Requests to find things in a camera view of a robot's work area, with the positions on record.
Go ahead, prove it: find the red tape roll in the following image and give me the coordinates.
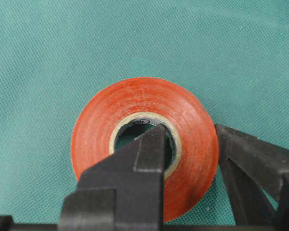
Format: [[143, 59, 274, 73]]
[[71, 77, 219, 222]]

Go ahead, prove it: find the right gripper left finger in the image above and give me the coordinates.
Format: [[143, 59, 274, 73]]
[[58, 125, 167, 231]]

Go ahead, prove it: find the green table cloth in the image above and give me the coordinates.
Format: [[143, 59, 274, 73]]
[[0, 0, 289, 223]]

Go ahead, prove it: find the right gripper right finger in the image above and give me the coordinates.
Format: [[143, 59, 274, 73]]
[[215, 124, 289, 226]]

